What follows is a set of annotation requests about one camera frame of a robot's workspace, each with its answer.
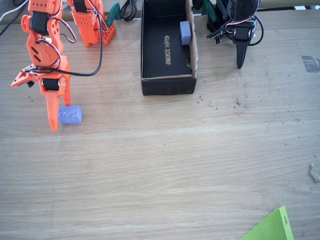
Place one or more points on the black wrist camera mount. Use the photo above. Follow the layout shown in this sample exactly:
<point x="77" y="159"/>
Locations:
<point x="214" y="35"/>

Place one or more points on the dark green table clamp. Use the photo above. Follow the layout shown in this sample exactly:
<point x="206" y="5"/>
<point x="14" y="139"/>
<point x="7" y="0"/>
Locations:
<point x="112" y="15"/>
<point x="208" y="10"/>

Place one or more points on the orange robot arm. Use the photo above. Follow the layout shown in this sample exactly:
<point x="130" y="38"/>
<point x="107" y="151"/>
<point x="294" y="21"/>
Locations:
<point x="40" y="52"/>

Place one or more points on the purple foam block smooth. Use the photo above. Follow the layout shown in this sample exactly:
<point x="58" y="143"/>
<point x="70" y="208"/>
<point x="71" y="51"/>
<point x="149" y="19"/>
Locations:
<point x="185" y="32"/>

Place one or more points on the wooden rail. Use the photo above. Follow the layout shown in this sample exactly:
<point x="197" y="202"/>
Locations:
<point x="287" y="3"/>

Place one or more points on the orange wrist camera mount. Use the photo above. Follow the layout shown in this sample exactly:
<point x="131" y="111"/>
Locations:
<point x="18" y="80"/>

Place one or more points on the purple foam block torn face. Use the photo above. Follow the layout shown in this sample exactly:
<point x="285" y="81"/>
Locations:
<point x="71" y="116"/>

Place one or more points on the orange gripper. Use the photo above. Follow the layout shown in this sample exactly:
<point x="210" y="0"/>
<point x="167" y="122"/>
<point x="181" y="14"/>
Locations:
<point x="50" y="85"/>

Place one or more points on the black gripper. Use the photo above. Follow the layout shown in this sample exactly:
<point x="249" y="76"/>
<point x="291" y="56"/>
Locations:
<point x="241" y="35"/>

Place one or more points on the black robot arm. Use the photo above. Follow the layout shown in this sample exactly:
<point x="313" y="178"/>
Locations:
<point x="225" y="10"/>

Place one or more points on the lime green sheet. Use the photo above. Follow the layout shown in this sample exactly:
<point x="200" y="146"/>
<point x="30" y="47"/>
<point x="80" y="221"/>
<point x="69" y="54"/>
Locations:
<point x="275" y="227"/>

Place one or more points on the black cardboard box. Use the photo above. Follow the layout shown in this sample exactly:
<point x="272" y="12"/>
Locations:
<point x="162" y="85"/>

